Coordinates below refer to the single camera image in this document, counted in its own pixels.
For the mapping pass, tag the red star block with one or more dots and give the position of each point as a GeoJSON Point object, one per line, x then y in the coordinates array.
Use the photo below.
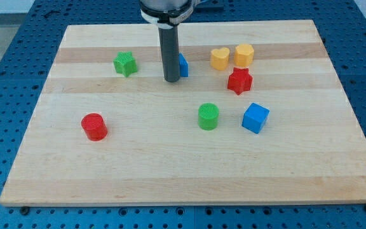
{"type": "Point", "coordinates": [240, 80]}

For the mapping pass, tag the green star block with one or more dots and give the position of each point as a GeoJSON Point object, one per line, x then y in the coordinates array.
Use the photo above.
{"type": "Point", "coordinates": [125, 63]}

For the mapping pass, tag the green cylinder block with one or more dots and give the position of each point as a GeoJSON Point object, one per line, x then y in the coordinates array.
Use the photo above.
{"type": "Point", "coordinates": [208, 116]}

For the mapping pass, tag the blue block behind rod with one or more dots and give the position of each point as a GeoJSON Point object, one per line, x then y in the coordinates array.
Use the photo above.
{"type": "Point", "coordinates": [184, 66]}

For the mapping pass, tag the yellow heart block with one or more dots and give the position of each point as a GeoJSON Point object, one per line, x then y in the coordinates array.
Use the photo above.
{"type": "Point", "coordinates": [219, 58]}

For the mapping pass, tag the blue cube block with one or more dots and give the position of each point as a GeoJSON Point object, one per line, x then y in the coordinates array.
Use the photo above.
{"type": "Point", "coordinates": [254, 118]}

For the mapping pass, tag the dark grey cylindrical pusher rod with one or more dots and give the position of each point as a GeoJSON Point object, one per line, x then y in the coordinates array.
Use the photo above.
{"type": "Point", "coordinates": [169, 44]}

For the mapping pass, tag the light wooden board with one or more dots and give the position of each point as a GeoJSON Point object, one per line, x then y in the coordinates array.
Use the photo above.
{"type": "Point", "coordinates": [310, 151]}

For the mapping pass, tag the yellow hexagon block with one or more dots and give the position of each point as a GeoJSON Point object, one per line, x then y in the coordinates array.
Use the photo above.
{"type": "Point", "coordinates": [243, 55]}

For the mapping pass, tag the red cylinder block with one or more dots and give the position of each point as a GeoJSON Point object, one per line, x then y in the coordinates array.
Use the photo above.
{"type": "Point", "coordinates": [94, 126]}

